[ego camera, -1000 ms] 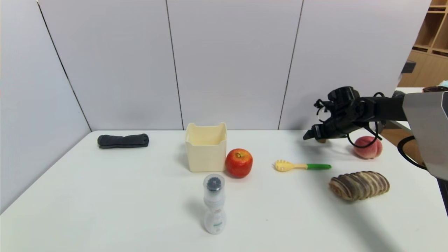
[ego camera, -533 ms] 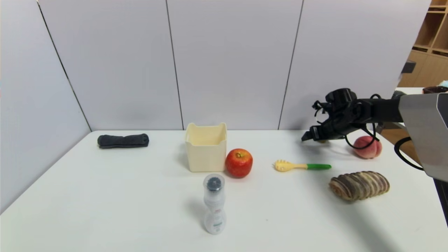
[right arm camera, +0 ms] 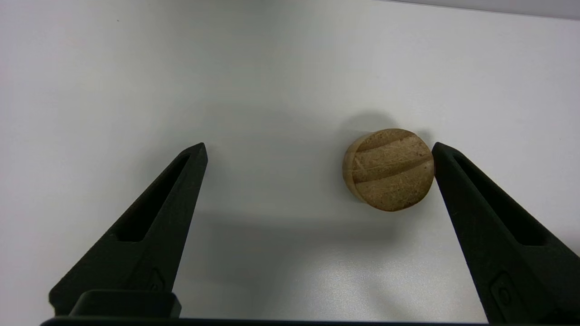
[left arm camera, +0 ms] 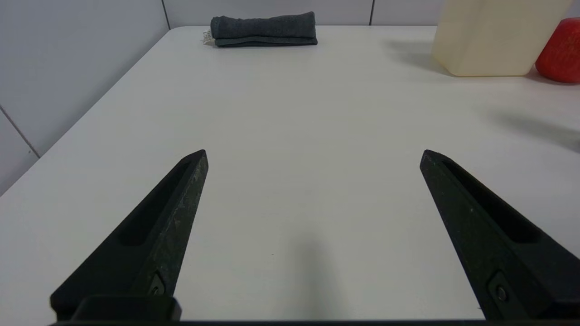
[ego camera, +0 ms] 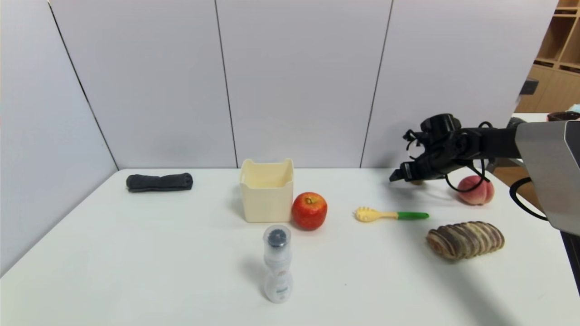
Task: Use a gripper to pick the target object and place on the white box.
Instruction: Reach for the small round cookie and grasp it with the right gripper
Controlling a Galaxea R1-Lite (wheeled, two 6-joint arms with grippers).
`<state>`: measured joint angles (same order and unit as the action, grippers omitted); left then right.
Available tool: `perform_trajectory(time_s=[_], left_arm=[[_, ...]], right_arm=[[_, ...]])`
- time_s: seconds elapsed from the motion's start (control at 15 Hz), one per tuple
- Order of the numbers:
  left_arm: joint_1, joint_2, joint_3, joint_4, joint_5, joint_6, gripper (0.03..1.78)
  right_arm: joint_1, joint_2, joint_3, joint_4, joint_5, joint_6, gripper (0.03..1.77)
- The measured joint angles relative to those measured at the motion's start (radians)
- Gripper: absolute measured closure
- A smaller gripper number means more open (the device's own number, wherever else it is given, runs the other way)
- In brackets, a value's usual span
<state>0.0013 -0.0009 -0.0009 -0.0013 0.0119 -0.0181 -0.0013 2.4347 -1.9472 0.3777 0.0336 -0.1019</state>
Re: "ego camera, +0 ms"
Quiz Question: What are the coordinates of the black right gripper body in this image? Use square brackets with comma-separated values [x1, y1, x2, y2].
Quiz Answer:
[400, 153, 446, 182]

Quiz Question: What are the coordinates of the cream plastic box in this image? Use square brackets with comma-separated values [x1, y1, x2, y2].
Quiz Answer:
[240, 158, 295, 223]

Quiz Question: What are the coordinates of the yellow green pasta spoon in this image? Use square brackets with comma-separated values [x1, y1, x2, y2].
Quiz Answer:
[355, 206, 430, 223]

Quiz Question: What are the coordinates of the pink peach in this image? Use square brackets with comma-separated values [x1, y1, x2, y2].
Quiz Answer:
[457, 175, 495, 206]

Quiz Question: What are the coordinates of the brown striped bread loaf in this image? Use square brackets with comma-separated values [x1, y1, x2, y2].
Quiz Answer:
[426, 221, 505, 261]

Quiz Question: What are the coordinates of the red apple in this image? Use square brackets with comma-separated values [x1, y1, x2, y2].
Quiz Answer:
[291, 192, 328, 230]

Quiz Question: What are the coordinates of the white translucent bottle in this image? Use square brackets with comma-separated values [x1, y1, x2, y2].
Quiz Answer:
[263, 225, 293, 303]

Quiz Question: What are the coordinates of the wooden shelf cabinet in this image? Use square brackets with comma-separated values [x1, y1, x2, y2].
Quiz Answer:
[514, 0, 580, 114]

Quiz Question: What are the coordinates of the rolled dark grey towel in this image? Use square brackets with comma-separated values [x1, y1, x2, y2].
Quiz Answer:
[126, 173, 193, 193]

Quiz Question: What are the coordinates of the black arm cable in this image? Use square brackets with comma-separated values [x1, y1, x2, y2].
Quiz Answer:
[445, 121, 549, 222]

